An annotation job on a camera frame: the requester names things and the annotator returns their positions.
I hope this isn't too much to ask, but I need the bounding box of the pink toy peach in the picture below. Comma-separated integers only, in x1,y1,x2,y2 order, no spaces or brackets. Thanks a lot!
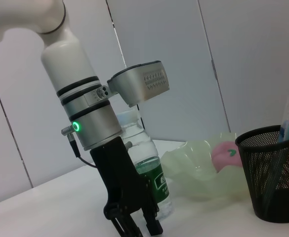
211,141,244,172

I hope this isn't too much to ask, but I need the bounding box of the pale green glass fruit plate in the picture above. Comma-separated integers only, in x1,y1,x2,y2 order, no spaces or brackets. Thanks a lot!
160,132,248,200

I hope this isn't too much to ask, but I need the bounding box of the black mesh pen holder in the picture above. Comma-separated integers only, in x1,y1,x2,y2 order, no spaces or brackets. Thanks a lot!
235,124,289,224

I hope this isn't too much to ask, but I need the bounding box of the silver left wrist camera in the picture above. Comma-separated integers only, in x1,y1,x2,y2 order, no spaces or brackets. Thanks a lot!
83,60,170,107

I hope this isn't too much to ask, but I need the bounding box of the clear green-label water bottle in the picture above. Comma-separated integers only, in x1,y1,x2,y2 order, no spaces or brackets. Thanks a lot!
117,111,174,222

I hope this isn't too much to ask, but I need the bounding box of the clear plastic ruler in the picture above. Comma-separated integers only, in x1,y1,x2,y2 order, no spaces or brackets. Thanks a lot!
281,94,289,126

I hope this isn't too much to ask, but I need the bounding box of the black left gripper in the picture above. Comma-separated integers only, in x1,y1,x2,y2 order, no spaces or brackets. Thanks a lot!
89,137,164,237

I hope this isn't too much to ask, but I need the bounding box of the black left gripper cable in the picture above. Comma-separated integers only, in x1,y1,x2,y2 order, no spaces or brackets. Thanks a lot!
61,125,98,169

